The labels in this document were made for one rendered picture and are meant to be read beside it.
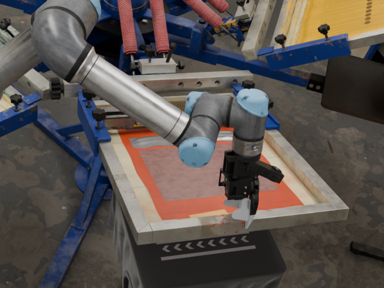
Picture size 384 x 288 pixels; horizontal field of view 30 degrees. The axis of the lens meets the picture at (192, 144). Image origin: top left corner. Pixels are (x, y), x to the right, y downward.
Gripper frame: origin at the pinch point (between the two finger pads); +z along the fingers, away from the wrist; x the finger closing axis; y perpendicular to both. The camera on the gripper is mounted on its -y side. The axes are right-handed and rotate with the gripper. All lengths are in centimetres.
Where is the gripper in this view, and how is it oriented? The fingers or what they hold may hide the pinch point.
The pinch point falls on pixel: (246, 218)
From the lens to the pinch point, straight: 186.5
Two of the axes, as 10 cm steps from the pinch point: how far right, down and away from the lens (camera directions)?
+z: -0.7, 8.9, 4.6
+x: 3.0, 4.5, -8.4
